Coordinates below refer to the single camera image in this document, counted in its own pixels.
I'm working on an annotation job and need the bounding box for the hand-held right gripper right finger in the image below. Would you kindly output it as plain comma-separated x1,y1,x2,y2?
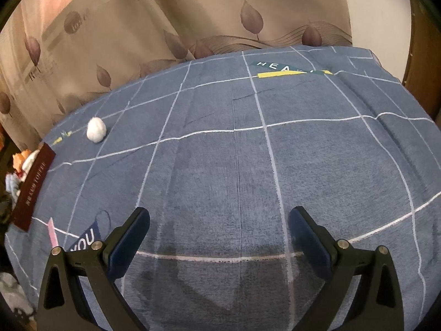
287,206,405,331

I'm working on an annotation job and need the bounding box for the white plastic bag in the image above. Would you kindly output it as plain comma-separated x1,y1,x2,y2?
0,272,36,323

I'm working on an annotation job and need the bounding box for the metal tin tray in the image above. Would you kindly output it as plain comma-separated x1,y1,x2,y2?
13,143,56,232

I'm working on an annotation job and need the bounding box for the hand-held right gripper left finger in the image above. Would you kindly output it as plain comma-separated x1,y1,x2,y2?
36,207,151,331

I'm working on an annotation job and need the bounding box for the blue checked blanket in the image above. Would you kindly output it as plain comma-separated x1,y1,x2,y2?
5,45,441,331

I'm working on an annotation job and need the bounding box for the white cotton ball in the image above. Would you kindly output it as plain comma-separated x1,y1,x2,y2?
86,117,107,143

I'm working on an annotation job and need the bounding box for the brown wooden panel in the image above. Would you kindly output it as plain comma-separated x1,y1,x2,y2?
396,0,441,119

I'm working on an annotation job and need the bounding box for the light blue sock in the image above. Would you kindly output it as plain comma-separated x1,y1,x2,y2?
5,173,22,198

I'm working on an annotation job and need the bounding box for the beige leaf print curtain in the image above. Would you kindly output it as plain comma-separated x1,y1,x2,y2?
0,0,354,147

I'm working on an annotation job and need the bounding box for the orange sock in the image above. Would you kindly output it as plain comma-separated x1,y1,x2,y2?
12,149,31,172

